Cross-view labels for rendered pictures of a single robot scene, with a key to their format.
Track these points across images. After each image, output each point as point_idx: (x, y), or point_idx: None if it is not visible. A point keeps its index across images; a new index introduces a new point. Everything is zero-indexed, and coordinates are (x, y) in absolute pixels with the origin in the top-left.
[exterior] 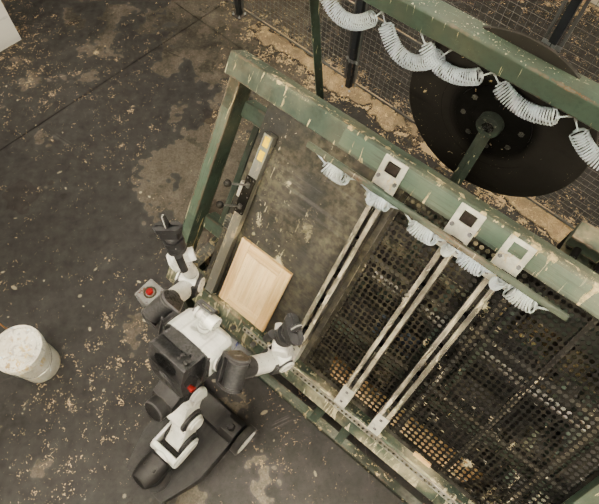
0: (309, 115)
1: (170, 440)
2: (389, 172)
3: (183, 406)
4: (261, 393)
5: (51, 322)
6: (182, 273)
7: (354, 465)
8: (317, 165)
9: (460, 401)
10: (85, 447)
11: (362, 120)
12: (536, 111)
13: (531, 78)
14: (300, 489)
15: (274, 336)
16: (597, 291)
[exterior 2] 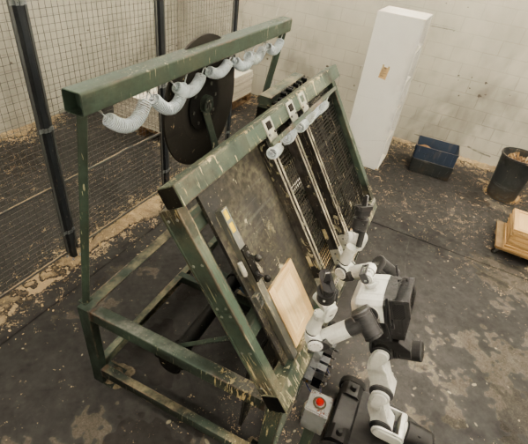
0: (233, 153)
1: (391, 423)
2: (270, 127)
3: (389, 366)
4: (308, 388)
5: None
6: (320, 329)
7: (331, 320)
8: (241, 188)
9: (333, 188)
10: None
11: None
12: (226, 66)
13: (219, 50)
14: (361, 349)
15: (363, 230)
16: (313, 83)
